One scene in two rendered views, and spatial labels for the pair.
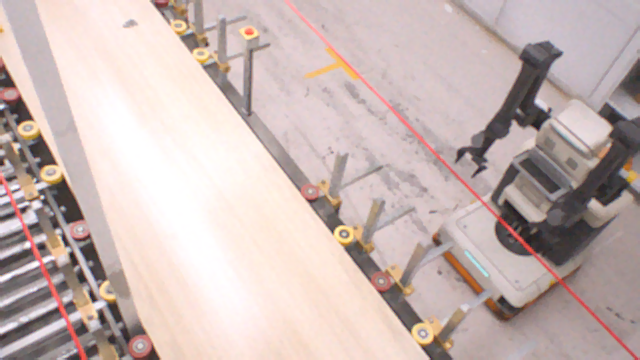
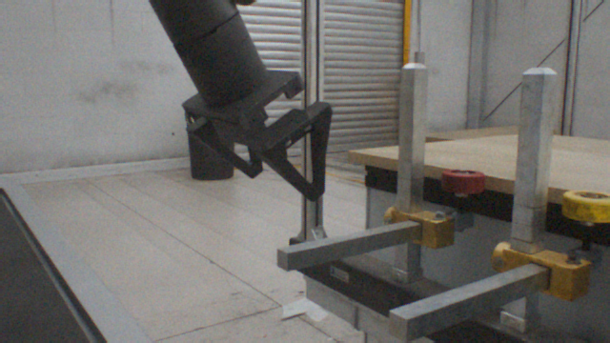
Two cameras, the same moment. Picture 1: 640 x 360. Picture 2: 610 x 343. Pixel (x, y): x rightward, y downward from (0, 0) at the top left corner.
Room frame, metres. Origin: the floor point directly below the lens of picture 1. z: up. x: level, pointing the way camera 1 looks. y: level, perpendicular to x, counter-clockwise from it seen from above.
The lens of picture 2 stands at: (1.77, -0.84, 1.09)
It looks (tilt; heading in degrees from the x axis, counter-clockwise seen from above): 11 degrees down; 188
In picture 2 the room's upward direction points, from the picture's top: straight up
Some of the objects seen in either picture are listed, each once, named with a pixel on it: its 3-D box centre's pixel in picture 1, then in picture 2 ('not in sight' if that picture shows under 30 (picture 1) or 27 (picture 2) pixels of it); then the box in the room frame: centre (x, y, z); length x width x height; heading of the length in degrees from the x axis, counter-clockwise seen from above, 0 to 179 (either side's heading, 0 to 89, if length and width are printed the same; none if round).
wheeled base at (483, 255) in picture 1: (510, 245); not in sight; (1.87, -1.21, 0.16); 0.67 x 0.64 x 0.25; 133
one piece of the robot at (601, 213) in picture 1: (554, 196); not in sight; (1.93, -1.27, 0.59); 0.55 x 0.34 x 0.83; 43
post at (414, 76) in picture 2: not in sight; (410, 192); (0.75, -0.78, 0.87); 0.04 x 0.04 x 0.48; 43
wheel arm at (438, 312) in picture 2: (452, 318); (510, 287); (1.03, -0.65, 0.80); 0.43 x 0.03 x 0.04; 133
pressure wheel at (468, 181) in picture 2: not in sight; (461, 198); (0.71, -0.68, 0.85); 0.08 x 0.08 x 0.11
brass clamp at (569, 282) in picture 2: (438, 334); (538, 268); (0.95, -0.59, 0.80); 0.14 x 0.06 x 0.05; 43
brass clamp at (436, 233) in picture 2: not in sight; (417, 225); (0.76, -0.76, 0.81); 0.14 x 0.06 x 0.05; 43
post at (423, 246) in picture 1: (409, 272); not in sight; (1.11, -0.44, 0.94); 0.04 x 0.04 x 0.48; 43
